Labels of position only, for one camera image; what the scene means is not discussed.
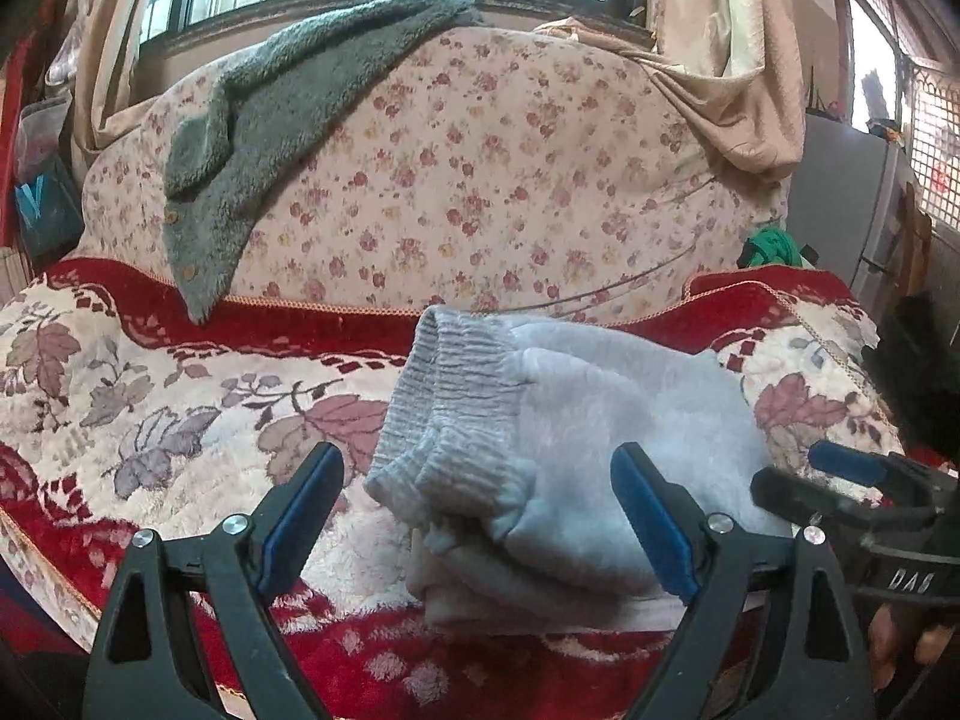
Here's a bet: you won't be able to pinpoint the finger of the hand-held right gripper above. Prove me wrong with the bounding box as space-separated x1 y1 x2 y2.
808 441 935 496
750 467 938 541

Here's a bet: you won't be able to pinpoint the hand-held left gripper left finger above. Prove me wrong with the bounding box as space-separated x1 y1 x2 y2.
81 441 346 720

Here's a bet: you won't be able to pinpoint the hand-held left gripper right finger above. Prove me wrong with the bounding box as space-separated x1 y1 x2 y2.
609 441 878 720

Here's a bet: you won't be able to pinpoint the light grey pants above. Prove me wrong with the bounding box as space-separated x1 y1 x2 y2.
364 305 781 635

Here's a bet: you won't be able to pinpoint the person's right hand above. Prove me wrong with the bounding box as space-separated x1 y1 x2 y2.
866 604 960 692

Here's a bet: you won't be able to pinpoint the dark bulky object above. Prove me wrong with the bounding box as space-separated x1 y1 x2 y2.
862 292 960 466

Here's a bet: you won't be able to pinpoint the red white floral blanket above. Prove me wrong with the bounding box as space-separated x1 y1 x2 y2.
0 255 908 720

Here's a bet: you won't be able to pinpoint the green cloth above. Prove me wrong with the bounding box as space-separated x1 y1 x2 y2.
739 225 807 269

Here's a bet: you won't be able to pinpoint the white cabinet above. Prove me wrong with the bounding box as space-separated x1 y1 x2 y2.
784 116 912 308

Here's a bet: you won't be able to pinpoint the floral covered sofa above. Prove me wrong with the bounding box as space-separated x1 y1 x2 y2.
79 19 796 316

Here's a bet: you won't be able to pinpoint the clear plastic storage box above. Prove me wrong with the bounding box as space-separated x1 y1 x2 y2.
15 101 83 256

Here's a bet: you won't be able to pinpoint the beige curtain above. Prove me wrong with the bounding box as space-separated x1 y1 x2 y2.
45 0 188 158
532 0 807 182

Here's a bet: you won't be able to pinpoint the grey fleece garment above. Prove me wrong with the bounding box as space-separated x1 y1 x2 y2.
161 0 481 325

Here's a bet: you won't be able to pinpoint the wire mesh panel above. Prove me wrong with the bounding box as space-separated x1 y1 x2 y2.
832 0 960 233

